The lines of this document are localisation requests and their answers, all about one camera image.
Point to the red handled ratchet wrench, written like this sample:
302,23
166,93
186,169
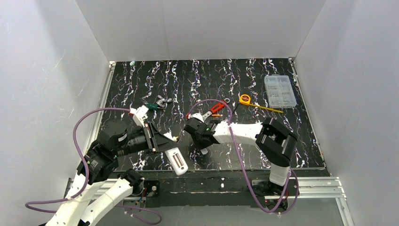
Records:
215,109

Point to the yellow tape measure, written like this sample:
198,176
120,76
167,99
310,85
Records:
245,99

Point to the green handled screwdriver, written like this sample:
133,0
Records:
152,106

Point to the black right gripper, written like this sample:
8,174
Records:
193,131

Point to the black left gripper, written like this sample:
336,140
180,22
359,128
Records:
149,137

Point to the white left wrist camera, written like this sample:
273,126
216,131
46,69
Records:
139,115

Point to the clear plastic screw box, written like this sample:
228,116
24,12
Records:
279,92

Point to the white remote battery cover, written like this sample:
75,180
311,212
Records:
204,151

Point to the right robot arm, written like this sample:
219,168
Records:
272,137

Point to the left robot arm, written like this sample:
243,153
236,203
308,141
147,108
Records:
114,141

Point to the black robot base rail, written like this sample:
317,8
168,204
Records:
226,188

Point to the white plastic valve fitting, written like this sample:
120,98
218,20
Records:
169,136

